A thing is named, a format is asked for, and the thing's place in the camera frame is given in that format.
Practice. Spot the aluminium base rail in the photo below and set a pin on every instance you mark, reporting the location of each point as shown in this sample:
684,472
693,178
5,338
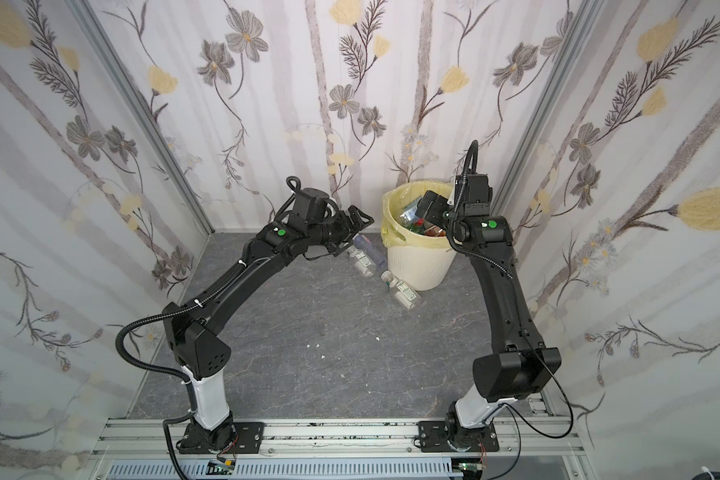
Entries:
509,448

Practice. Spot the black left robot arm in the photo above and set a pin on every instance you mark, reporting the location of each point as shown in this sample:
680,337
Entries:
193,334

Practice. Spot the clear bottle blue tint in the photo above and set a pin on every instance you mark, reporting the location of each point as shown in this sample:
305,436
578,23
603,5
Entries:
375,254

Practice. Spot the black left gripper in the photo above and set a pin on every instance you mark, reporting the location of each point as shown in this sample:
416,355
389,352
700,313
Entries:
345,224

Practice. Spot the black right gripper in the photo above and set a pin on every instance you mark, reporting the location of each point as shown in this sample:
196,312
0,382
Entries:
431,207

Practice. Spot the red yellow label bottle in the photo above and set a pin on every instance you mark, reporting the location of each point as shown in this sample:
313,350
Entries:
428,229

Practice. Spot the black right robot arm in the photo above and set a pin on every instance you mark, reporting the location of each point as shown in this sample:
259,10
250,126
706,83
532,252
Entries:
520,363

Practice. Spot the white bin with yellow bag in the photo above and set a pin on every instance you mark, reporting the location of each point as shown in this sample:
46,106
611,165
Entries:
419,260

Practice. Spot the blue label clear bottle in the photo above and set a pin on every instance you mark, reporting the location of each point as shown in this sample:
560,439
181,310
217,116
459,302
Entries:
408,214

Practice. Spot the clear bottle white green label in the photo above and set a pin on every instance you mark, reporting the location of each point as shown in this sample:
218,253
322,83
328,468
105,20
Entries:
401,291

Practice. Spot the clear bottle white cap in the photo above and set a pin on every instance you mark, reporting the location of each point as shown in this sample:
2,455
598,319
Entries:
361,262

